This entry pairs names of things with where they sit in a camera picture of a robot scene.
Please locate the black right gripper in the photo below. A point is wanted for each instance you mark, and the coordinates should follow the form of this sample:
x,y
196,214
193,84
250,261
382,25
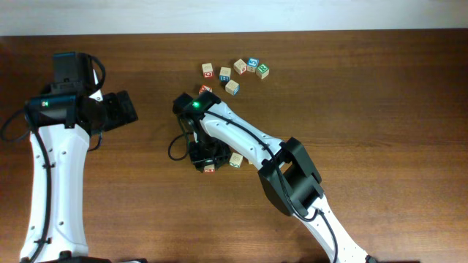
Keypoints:
x,y
209,157

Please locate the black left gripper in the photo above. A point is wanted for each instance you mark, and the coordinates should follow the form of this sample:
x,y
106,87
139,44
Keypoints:
x,y
116,117

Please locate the wooden block red bottom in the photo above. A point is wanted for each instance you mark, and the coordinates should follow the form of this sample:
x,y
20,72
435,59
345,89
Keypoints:
x,y
210,168

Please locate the wooden block green V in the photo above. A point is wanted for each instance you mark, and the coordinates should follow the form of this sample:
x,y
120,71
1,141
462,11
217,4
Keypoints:
x,y
236,160

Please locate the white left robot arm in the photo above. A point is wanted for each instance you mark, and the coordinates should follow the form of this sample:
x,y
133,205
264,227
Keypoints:
x,y
61,122

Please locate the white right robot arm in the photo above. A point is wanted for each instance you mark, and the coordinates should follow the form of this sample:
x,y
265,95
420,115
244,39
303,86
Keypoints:
x,y
289,178

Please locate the wooden block red V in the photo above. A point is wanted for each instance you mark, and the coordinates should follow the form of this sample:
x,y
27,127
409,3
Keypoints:
x,y
205,88

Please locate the plain wooden block blue side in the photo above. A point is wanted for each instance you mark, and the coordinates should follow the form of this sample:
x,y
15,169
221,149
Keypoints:
x,y
232,87

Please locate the wooden block blue letters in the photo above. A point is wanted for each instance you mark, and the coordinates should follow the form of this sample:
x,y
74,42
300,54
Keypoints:
x,y
224,74

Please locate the wooden block red G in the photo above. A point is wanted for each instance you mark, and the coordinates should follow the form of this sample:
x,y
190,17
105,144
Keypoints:
x,y
208,70

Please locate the wooden block red print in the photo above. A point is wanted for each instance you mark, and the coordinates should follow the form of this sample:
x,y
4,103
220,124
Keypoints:
x,y
240,66

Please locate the wooden block green R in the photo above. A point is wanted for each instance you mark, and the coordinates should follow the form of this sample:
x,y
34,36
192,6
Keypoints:
x,y
262,71

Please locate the wooden block blue S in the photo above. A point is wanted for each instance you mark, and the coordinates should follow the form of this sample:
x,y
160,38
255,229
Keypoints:
x,y
252,64

